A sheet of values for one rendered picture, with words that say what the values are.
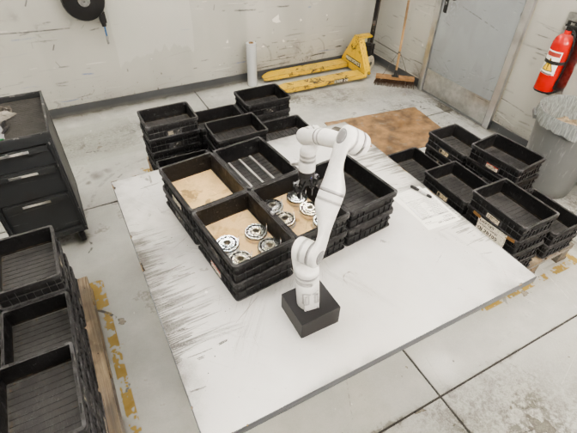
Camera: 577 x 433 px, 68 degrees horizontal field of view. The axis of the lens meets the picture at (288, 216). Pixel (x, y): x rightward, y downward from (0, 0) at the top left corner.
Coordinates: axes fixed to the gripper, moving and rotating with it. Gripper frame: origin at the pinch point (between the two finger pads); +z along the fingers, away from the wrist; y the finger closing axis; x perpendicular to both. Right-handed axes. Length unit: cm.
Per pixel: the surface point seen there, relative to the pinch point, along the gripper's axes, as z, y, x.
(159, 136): 45, -16, 161
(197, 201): 13, -38, 37
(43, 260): 47, -113, 76
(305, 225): 12.8, -3.8, -6.4
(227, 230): 13.0, -35.8, 10.0
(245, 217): 12.9, -24.4, 13.3
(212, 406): 26, -76, -53
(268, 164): 12.7, 8.2, 45.6
